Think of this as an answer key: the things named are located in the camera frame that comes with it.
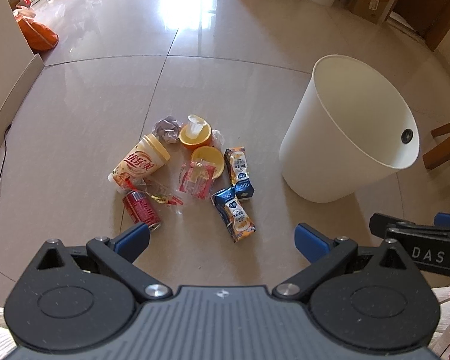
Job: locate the yellow round lid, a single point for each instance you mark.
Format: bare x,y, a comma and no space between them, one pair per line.
212,156

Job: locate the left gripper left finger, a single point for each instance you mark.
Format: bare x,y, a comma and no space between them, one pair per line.
115,258

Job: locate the red snack wrapper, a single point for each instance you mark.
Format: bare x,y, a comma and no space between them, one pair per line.
196,178

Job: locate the grey paper ball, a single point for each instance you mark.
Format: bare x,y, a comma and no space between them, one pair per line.
168,129

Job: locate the white plastic trash bin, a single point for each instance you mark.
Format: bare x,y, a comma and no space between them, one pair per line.
351,129

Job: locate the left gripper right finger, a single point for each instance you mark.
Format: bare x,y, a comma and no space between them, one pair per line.
328,258

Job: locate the yellow milk tea cup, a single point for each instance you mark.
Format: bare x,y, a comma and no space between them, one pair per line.
147,156

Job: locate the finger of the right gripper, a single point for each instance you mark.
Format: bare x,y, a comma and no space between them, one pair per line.
442,220

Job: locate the clear plastic wrapper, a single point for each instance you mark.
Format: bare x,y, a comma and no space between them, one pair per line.
154,190

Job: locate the orange bag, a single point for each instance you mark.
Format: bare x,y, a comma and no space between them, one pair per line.
38,36

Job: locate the wooden chair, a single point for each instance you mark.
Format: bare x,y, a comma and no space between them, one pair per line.
440,154

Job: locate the red soda can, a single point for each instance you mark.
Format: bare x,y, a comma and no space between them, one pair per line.
141,210

